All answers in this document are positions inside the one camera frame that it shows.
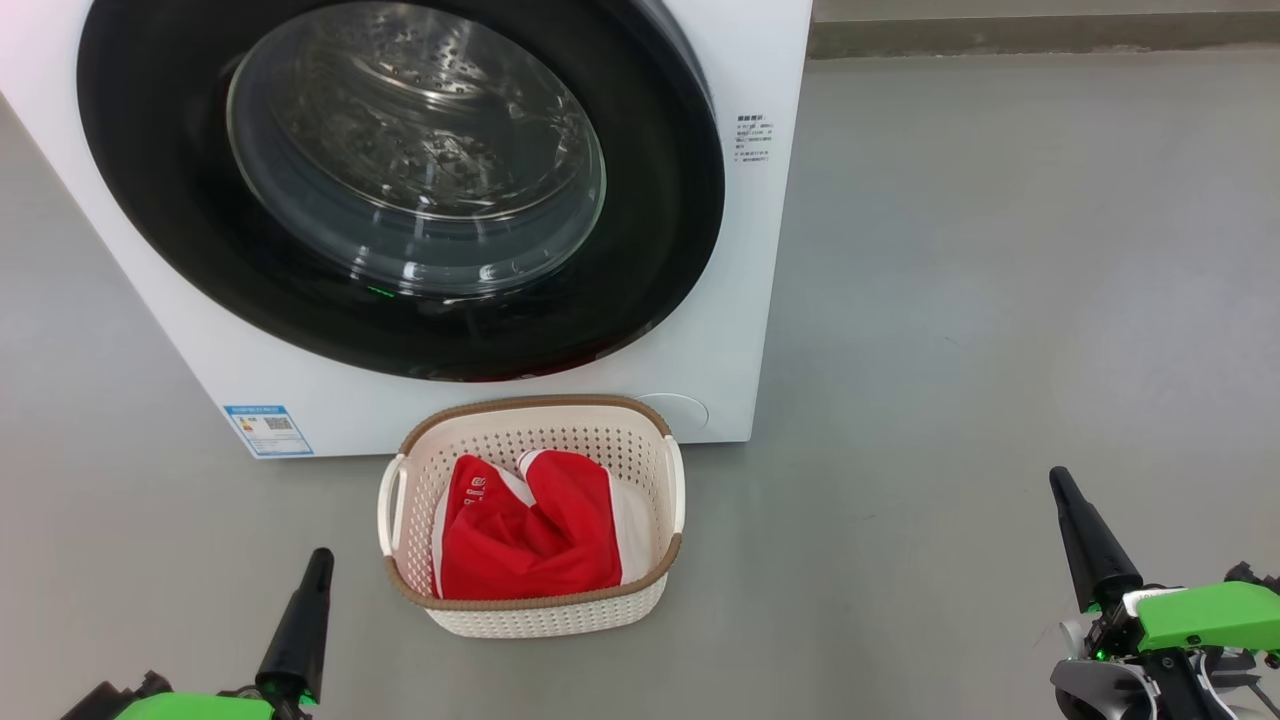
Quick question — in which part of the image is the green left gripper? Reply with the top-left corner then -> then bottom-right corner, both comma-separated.
60,547 -> 336,720

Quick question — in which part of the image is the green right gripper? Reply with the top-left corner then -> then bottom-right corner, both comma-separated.
1049,466 -> 1280,666

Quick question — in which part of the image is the red and white garment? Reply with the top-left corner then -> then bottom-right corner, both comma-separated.
432,449 -> 656,601

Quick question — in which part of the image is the washing machine door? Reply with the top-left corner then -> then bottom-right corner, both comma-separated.
76,0 -> 727,383

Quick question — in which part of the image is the cream perforated basket brown rim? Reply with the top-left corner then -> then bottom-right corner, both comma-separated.
377,394 -> 687,639

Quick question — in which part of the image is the white front-load washing machine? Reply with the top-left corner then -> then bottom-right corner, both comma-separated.
0,0 -> 813,459

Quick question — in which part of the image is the stainless steel washing machine drum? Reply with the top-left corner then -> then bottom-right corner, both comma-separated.
230,2 -> 606,296

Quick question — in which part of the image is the blue energy label sticker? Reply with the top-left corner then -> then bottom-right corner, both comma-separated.
223,404 -> 315,458

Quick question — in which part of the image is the round white filter cover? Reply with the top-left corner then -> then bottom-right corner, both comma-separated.
640,392 -> 711,435

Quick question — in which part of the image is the grey raised floor ledge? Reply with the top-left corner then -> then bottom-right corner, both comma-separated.
808,10 -> 1280,59

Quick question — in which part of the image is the small printed text sticker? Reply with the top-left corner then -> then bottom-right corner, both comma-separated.
735,114 -> 776,164

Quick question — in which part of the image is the thin black cable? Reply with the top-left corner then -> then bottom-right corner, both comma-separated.
1195,648 -> 1280,701

